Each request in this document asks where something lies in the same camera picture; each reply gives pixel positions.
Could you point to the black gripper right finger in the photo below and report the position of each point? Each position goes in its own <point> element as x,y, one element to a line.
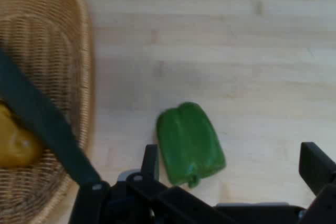
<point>317,166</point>

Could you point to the green toy bell pepper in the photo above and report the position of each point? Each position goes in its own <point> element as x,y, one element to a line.
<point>189,140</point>

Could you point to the bamboo cutting board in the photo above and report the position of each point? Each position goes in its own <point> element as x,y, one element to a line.
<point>236,64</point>

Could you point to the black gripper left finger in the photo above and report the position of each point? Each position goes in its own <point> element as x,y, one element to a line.
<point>151,161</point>

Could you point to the yellow toy bell pepper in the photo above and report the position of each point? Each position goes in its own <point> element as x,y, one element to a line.
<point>18,145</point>

